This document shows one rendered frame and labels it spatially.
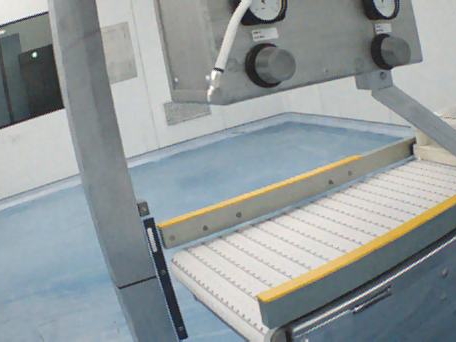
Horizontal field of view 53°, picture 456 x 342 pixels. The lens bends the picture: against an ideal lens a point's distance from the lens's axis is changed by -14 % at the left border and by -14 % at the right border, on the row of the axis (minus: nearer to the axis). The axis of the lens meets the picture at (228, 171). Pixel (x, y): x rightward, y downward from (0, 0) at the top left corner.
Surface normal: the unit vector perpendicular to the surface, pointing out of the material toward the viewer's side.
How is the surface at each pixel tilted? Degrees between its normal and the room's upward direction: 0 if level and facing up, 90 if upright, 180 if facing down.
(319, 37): 90
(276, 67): 90
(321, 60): 90
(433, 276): 90
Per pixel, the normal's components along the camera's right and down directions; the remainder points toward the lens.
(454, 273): 0.43, 0.14
